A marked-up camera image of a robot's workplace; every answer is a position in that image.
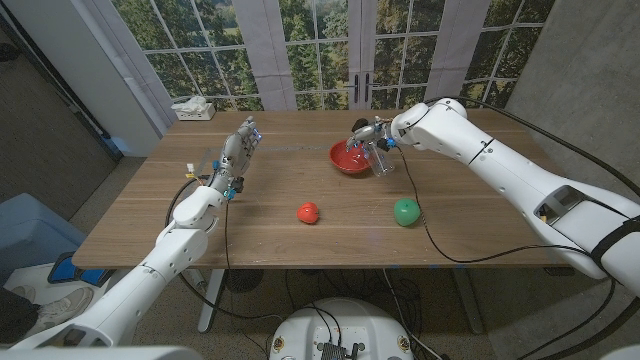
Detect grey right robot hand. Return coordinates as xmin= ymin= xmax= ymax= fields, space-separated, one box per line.
xmin=346 ymin=117 xmax=397 ymax=154

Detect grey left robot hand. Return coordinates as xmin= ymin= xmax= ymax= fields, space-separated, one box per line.
xmin=207 ymin=116 xmax=263 ymax=202

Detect clear spray bottle black head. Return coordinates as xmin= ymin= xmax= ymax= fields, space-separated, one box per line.
xmin=349 ymin=117 xmax=396 ymax=178

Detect red bowl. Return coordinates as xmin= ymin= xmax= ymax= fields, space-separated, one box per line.
xmin=328 ymin=139 xmax=374 ymax=175

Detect white tissue box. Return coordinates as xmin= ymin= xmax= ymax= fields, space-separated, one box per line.
xmin=170 ymin=95 xmax=217 ymax=122

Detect green apple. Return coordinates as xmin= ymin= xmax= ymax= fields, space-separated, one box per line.
xmin=393 ymin=197 xmax=422 ymax=228

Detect red tomato toy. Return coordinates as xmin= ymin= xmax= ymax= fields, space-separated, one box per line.
xmin=296 ymin=201 xmax=321 ymax=225

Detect printed window backdrop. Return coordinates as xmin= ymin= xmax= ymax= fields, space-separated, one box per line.
xmin=79 ymin=0 xmax=557 ymax=139

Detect black floor fan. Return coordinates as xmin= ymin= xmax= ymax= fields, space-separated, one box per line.
xmin=223 ymin=268 xmax=265 ymax=294

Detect white table leg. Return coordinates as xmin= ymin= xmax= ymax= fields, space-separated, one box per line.
xmin=197 ymin=268 xmax=226 ymax=335

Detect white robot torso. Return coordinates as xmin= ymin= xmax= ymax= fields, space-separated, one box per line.
xmin=268 ymin=297 xmax=414 ymax=360

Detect grey table leg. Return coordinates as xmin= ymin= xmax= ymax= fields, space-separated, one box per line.
xmin=452 ymin=267 xmax=485 ymax=335

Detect blue and black pad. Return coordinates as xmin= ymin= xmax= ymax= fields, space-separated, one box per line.
xmin=47 ymin=251 xmax=115 ymax=289

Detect blue storage bin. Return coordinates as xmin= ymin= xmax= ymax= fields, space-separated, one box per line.
xmin=0 ymin=192 xmax=87 ymax=289

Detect grey sneaker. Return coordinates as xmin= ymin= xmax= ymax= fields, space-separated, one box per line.
xmin=5 ymin=284 xmax=36 ymax=304
xmin=24 ymin=286 xmax=95 ymax=337

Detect person's black trouser leg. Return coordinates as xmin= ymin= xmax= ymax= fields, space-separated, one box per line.
xmin=0 ymin=289 xmax=41 ymax=345

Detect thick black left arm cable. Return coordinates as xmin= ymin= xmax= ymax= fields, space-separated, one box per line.
xmin=164 ymin=177 xmax=284 ymax=321

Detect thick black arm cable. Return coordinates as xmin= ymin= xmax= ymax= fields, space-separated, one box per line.
xmin=424 ymin=95 xmax=640 ymax=360
xmin=164 ymin=177 xmax=284 ymax=321

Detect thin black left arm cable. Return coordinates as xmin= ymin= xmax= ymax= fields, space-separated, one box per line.
xmin=222 ymin=200 xmax=234 ymax=301

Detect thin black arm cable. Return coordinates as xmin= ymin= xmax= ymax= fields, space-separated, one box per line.
xmin=222 ymin=200 xmax=234 ymax=301
xmin=397 ymin=146 xmax=592 ymax=265

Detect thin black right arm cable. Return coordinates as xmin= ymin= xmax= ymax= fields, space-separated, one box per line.
xmin=397 ymin=146 xmax=592 ymax=265

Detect white floor cable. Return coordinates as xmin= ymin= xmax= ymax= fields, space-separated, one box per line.
xmin=382 ymin=268 xmax=444 ymax=360

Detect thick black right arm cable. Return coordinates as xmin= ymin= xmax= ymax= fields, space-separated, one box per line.
xmin=424 ymin=95 xmax=640 ymax=360

